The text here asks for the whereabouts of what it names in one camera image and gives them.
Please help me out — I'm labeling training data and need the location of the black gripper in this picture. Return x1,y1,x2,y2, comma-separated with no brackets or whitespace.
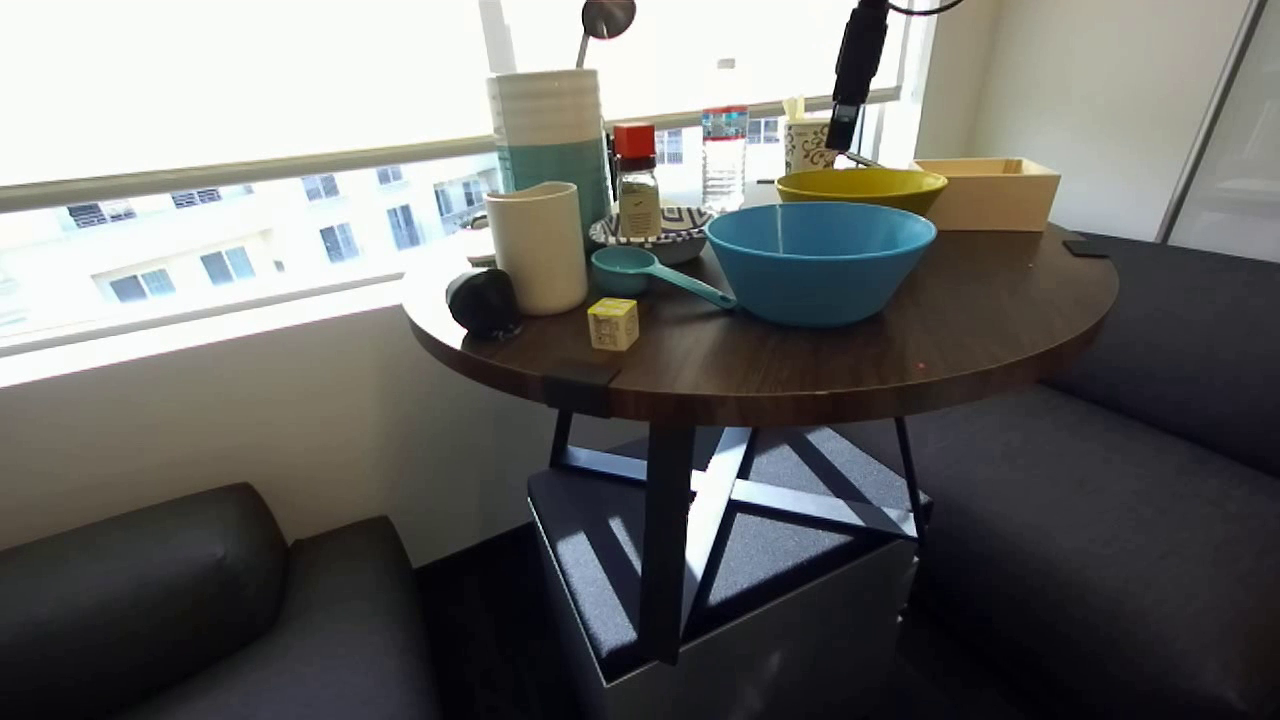
825,0,892,155

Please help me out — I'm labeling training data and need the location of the yellow plastic bowl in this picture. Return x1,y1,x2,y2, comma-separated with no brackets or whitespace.
772,164,954,221

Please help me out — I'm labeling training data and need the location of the blue plastic bowl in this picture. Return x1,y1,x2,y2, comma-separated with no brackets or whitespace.
702,202,940,334

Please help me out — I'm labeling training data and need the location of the patterned paper cup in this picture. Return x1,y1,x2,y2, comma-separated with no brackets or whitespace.
781,93,846,176

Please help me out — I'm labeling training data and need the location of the clear plastic bottle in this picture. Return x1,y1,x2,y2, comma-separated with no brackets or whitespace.
702,104,753,217

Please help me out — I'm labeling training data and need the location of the light wooden box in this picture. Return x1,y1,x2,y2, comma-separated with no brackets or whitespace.
918,155,1066,241

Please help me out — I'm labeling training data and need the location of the white roller blind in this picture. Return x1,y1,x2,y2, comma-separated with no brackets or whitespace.
0,0,499,217
498,0,923,138

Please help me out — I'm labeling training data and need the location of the patterned shallow dish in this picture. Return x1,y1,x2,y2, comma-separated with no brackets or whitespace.
585,204,716,267

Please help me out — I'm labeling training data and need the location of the glass jar with red lid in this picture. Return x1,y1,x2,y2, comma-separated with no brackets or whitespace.
610,119,670,241

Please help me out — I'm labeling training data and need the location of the metal ladle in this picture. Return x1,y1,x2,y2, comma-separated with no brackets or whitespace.
572,0,642,74

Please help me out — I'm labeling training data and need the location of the teal measuring scoop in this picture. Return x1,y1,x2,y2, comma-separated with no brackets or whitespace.
590,246,742,317

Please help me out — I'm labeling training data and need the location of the white and teal canister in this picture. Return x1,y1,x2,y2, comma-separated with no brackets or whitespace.
485,68,614,255

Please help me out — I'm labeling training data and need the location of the yellow cube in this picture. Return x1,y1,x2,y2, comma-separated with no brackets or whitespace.
585,297,645,356

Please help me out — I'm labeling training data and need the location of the cream cylindrical cup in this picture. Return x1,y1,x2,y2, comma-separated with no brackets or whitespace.
485,179,593,322

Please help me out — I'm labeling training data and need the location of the glass door panel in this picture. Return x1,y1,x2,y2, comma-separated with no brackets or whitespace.
1160,0,1280,267

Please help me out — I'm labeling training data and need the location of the black round object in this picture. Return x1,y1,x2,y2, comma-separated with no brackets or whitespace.
444,263,529,340

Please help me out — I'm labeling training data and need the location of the dark grey sofa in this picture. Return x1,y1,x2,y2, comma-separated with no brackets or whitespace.
906,238,1280,720

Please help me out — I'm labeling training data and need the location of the grey ottoman box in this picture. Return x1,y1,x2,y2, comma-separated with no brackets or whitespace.
522,426,923,720

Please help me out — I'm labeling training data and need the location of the black leather armchair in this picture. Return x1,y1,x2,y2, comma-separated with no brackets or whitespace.
0,482,444,720

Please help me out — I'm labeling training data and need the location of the black metal table frame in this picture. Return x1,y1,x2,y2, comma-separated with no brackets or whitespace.
544,407,932,667

